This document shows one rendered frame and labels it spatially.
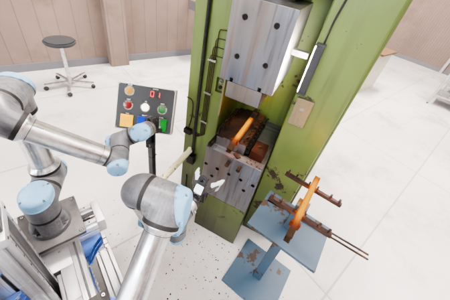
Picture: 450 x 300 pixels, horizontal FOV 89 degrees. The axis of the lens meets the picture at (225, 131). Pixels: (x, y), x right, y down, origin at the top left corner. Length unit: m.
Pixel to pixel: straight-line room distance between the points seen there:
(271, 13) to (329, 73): 0.41
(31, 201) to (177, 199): 0.63
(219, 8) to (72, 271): 1.40
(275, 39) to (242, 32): 0.16
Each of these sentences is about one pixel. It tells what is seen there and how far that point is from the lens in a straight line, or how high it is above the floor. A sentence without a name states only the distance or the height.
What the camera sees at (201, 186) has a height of 1.05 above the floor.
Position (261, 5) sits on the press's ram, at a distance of 1.12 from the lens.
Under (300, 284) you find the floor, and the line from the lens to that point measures 2.20.
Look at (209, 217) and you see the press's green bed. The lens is 2.00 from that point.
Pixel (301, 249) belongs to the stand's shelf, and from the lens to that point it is 1.42.
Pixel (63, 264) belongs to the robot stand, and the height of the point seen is 0.73.
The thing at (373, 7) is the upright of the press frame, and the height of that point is 1.82.
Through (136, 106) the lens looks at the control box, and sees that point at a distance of 1.48.
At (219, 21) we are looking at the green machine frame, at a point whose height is 1.60.
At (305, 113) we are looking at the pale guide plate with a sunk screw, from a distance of 1.33.
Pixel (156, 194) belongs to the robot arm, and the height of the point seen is 1.31.
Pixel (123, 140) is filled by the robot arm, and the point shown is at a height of 1.22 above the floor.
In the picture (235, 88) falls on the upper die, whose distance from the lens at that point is 1.25.
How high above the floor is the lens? 1.89
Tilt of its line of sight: 37 degrees down
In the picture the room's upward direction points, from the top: 12 degrees clockwise
